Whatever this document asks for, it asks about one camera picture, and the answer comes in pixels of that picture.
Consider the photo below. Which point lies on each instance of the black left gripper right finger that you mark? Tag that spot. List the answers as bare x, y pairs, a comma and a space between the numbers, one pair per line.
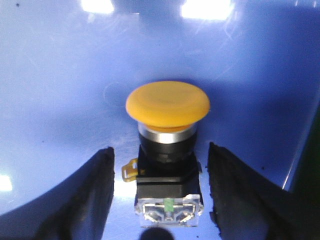
247, 206

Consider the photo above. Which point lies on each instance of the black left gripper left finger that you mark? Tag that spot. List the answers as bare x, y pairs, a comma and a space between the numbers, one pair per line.
75, 209

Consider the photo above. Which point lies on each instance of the yellow mushroom push button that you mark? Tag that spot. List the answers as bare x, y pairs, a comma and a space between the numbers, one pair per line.
166, 170

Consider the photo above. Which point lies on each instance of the green conveyor belt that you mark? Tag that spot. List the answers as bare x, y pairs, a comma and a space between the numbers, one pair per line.
306, 180

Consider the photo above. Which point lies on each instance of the blue plastic tray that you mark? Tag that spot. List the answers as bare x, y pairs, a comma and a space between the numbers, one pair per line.
67, 67

